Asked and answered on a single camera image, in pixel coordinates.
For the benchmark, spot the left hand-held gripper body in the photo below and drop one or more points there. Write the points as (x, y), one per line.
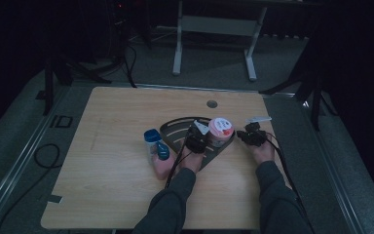
(197, 141)

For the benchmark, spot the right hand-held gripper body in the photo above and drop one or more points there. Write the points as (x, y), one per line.
(255, 135)

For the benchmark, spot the person's right hand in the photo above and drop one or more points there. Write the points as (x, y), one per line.
(263, 152)

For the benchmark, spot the person's left hand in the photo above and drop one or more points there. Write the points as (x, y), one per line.
(193, 162)

